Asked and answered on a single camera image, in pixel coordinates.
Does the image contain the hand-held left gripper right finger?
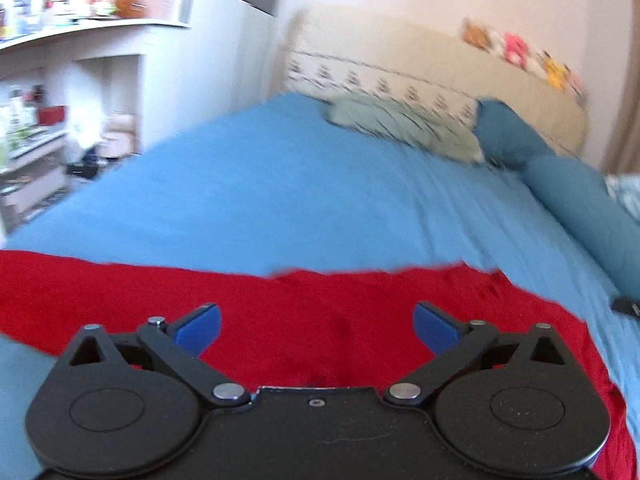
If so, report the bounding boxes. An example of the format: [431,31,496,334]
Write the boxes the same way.
[382,301,577,407]

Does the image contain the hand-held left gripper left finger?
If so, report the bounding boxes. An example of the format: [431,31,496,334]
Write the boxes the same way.
[59,302,251,408]

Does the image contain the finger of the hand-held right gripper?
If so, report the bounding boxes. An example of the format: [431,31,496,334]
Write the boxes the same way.
[611,296,640,318]

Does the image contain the red garment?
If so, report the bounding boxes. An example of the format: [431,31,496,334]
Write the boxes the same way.
[0,249,638,480]

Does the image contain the blue bolster pillow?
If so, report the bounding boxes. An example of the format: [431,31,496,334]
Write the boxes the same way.
[520,154,640,302]

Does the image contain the bed with blue sheet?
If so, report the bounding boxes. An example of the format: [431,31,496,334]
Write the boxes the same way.
[0,91,640,480]

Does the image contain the green pillow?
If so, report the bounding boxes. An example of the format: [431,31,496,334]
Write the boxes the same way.
[326,96,485,164]

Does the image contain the yellow plush toy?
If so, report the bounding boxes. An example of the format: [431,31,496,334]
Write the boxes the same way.
[541,52,572,92]

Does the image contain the beige patterned headboard cover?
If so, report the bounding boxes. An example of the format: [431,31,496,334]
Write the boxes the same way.
[282,5,590,161]

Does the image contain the white shelf unit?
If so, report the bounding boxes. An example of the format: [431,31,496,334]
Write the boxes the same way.
[0,19,193,236]

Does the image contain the red box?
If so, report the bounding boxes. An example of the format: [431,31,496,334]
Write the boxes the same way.
[37,105,67,126]

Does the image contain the pink plush toy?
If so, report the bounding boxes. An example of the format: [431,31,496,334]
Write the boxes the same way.
[500,31,532,67]

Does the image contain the white wardrobe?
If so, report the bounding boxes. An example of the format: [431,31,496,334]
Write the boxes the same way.
[142,0,286,153]

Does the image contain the brown plush toy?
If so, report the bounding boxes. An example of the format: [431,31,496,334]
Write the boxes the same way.
[461,17,493,52]

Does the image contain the orange plush toy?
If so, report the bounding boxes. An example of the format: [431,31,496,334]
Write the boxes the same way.
[114,0,150,18]

